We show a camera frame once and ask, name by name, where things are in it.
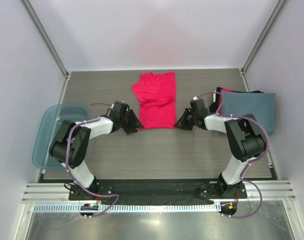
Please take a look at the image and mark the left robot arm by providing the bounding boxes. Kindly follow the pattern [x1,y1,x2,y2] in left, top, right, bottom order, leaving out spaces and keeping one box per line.
[49,101,144,200]

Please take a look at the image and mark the left aluminium frame post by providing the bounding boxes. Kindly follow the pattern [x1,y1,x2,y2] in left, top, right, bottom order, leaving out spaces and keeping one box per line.
[21,0,71,78]

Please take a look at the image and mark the folded grey-blue t shirt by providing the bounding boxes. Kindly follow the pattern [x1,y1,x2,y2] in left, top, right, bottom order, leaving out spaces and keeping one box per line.
[221,91,276,136]

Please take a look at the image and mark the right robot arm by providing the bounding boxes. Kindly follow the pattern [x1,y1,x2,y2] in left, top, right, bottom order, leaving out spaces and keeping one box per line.
[174,98,268,198]

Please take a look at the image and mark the pink t shirt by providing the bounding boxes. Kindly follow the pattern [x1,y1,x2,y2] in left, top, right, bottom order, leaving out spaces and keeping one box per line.
[131,71,176,130]

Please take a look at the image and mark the aluminium rail beam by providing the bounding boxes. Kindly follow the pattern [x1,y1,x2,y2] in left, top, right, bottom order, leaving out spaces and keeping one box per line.
[21,180,296,204]

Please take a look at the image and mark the slotted cable duct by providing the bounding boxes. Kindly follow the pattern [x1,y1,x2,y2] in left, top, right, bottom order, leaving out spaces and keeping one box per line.
[34,202,221,213]

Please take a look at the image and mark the clear blue plastic bin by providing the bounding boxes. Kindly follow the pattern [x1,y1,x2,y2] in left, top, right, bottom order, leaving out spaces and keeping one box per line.
[32,103,91,170]

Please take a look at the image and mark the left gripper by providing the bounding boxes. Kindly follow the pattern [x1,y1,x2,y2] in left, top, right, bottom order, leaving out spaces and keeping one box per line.
[120,109,143,134]

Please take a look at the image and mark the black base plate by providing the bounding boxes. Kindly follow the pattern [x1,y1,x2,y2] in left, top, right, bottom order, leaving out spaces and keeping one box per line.
[64,178,247,206]

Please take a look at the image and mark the aluminium frame post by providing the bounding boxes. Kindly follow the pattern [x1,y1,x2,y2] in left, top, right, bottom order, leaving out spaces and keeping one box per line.
[21,0,71,78]
[240,0,290,75]

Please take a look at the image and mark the right aluminium frame post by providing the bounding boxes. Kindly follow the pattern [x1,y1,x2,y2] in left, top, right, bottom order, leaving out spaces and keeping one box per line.
[240,0,290,75]

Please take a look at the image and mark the folded black t shirt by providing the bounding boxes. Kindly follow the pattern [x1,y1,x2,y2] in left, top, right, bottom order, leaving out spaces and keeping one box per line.
[209,86,239,113]

